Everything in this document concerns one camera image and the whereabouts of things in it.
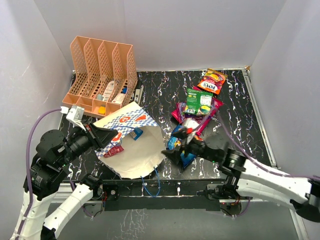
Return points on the orange plastic file organizer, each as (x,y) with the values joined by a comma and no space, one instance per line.
(97,62)

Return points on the small blue white packet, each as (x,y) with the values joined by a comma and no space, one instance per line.
(136,133)

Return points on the grey stapler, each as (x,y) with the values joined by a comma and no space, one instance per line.
(138,92)

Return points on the blue checkered paper bag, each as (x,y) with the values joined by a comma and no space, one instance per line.
(140,157)

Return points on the blue snack packet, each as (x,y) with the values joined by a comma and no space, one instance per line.
(174,142)

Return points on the aluminium frame rail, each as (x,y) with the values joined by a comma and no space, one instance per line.
(249,190)

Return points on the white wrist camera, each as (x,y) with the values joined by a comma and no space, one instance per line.
(190,127)
(74,115)

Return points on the white bottle in organizer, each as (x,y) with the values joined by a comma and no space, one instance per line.
(108,91)

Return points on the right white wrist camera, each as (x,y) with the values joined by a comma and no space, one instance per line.
(190,127)

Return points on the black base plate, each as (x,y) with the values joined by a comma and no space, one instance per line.
(108,195)

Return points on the pink chips bag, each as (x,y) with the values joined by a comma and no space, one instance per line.
(216,104)

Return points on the small pink snack packet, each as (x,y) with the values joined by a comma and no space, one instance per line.
(113,151)

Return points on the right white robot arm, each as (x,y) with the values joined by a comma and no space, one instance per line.
(246,178)

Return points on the rainbow candy bag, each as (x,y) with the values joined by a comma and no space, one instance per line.
(198,102)

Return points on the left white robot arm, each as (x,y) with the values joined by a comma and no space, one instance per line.
(45,174)

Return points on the orange candy bag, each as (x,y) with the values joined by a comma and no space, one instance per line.
(212,81)

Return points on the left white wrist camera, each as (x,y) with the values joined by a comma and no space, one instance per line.
(74,115)

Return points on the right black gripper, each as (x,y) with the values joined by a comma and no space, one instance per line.
(174,154)

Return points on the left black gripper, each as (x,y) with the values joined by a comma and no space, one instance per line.
(101,136)

